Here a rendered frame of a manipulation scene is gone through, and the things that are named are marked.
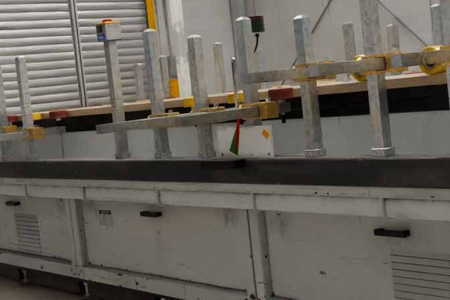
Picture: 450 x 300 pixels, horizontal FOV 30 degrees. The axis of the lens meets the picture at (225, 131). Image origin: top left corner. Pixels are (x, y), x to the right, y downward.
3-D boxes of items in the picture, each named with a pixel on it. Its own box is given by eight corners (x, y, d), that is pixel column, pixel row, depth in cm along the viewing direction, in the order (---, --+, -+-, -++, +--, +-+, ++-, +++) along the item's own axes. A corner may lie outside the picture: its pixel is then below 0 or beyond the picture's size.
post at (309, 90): (318, 181, 242) (301, 15, 239) (309, 181, 245) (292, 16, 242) (327, 179, 244) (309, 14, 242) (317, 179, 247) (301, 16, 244)
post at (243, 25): (258, 171, 261) (242, 16, 258) (251, 171, 264) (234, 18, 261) (266, 169, 263) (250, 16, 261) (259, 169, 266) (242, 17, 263)
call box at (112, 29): (107, 42, 314) (104, 21, 313) (97, 44, 319) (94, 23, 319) (122, 41, 318) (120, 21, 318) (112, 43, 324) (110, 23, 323)
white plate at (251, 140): (273, 158, 254) (270, 125, 253) (218, 158, 274) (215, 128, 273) (274, 157, 254) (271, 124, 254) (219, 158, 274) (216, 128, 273)
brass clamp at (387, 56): (395, 71, 215) (393, 52, 215) (355, 76, 225) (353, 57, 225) (410, 69, 219) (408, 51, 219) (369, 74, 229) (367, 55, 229)
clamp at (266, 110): (267, 118, 254) (265, 102, 254) (238, 120, 264) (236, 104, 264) (280, 116, 258) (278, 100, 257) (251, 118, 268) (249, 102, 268)
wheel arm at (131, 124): (102, 136, 278) (100, 123, 278) (96, 136, 281) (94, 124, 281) (203, 122, 306) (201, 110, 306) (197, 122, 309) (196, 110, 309)
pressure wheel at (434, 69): (431, 40, 231) (412, 57, 237) (446, 63, 229) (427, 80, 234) (444, 39, 235) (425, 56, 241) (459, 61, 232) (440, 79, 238)
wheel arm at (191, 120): (183, 130, 237) (181, 114, 237) (175, 130, 240) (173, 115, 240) (291, 114, 265) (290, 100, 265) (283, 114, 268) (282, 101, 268)
